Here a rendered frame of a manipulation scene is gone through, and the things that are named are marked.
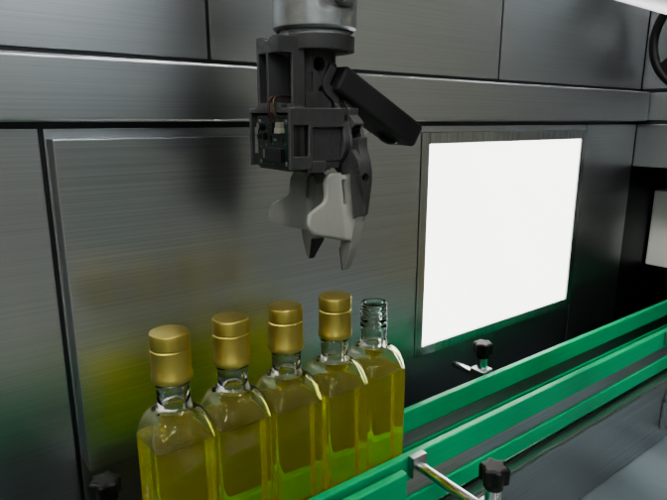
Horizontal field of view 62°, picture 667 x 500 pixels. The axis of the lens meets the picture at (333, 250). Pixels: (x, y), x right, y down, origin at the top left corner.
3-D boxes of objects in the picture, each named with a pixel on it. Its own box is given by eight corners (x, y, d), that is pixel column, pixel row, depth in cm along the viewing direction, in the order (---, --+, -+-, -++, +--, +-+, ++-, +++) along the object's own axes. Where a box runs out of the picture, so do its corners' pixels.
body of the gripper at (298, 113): (249, 172, 53) (244, 38, 50) (323, 167, 58) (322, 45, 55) (292, 179, 47) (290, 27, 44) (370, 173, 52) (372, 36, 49)
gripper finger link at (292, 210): (258, 252, 57) (265, 166, 54) (306, 244, 61) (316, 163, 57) (273, 265, 55) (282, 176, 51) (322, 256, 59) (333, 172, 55)
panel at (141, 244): (556, 301, 112) (572, 129, 104) (570, 305, 110) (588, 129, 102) (82, 458, 60) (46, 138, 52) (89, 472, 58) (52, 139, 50)
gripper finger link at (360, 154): (332, 220, 53) (320, 130, 53) (346, 218, 54) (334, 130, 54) (362, 216, 49) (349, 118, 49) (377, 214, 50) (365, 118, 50)
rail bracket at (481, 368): (460, 404, 92) (464, 328, 89) (493, 421, 87) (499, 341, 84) (443, 411, 90) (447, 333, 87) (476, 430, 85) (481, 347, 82)
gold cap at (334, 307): (338, 325, 60) (338, 288, 59) (358, 335, 58) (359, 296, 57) (311, 333, 58) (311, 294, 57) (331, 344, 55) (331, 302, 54)
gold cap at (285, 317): (291, 337, 57) (291, 297, 56) (311, 348, 54) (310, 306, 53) (261, 345, 55) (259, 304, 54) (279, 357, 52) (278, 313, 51)
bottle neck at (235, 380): (239, 375, 54) (238, 328, 53) (254, 386, 52) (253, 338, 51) (211, 383, 52) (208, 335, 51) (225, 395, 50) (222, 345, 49)
